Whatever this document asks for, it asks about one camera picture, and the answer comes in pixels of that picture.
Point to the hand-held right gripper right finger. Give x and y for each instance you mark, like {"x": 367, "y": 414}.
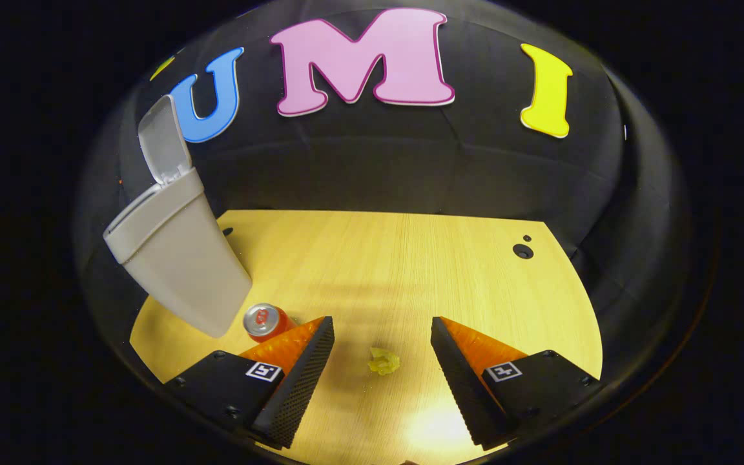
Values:
{"x": 459, "y": 387}

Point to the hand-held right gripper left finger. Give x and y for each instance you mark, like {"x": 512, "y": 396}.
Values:
{"x": 304, "y": 381}

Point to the red pop can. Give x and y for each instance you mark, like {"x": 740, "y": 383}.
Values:
{"x": 262, "y": 321}

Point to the yellow paper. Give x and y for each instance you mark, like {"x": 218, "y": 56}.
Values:
{"x": 383, "y": 361}

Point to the white desktop garbage bin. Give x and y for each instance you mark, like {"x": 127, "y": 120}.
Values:
{"x": 181, "y": 258}

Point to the wooden desktop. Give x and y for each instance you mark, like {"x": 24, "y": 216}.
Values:
{"x": 378, "y": 271}

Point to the black backdrop cloth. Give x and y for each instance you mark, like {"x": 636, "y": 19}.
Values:
{"x": 378, "y": 168}

